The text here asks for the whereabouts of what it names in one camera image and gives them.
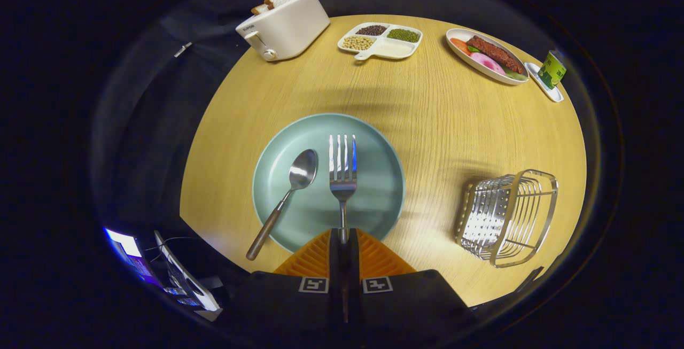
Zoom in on yellow soybeans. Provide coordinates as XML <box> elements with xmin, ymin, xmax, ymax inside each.
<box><xmin>342</xmin><ymin>36</ymin><xmax>375</xmax><ymax>51</ymax></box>

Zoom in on brown meat slab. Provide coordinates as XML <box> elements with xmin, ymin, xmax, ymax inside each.
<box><xmin>466</xmin><ymin>35</ymin><xmax>525</xmax><ymax>75</ymax></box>

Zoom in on white oval food plate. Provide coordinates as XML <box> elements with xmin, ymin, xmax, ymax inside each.
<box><xmin>446</xmin><ymin>28</ymin><xmax>530</xmax><ymax>86</ymax></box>

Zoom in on small white tray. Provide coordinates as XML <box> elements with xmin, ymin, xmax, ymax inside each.
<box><xmin>524</xmin><ymin>61</ymin><xmax>564</xmax><ymax>103</ymax></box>

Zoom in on lit monitor screen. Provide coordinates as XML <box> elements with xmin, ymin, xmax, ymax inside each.
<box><xmin>104</xmin><ymin>227</ymin><xmax>161</xmax><ymax>285</ymax></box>

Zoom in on teal round plate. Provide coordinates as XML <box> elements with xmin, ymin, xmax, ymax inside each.
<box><xmin>252</xmin><ymin>113</ymin><xmax>406</xmax><ymax>254</ymax></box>

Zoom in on white divided dish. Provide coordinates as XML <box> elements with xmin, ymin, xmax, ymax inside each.
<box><xmin>337</xmin><ymin>22</ymin><xmax>423</xmax><ymax>61</ymax></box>

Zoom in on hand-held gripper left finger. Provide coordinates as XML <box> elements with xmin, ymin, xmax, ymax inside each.
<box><xmin>230</xmin><ymin>228</ymin><xmax>345</xmax><ymax>345</ymax></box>

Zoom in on metal spoon wooden handle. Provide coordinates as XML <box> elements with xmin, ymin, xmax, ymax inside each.
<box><xmin>246</xmin><ymin>149</ymin><xmax>319</xmax><ymax>261</ymax></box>

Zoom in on metal fork wooden handle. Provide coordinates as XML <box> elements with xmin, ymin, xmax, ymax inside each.
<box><xmin>328</xmin><ymin>134</ymin><xmax>357</xmax><ymax>245</ymax></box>

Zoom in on white toaster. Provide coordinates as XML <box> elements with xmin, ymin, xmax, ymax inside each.
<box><xmin>236</xmin><ymin>0</ymin><xmax>331</xmax><ymax>62</ymax></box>

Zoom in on grey laptop computer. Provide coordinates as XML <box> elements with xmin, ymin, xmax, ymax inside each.
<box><xmin>154</xmin><ymin>230</ymin><xmax>223</xmax><ymax>322</ymax></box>

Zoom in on green label drink bottle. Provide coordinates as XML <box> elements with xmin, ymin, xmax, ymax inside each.
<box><xmin>537</xmin><ymin>50</ymin><xmax>567</xmax><ymax>89</ymax></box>

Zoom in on metal wire basket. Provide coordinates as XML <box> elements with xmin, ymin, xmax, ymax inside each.
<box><xmin>454</xmin><ymin>169</ymin><xmax>559</xmax><ymax>269</ymax></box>

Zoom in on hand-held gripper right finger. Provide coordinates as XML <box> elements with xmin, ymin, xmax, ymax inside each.
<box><xmin>345</xmin><ymin>228</ymin><xmax>477</xmax><ymax>345</ymax></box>

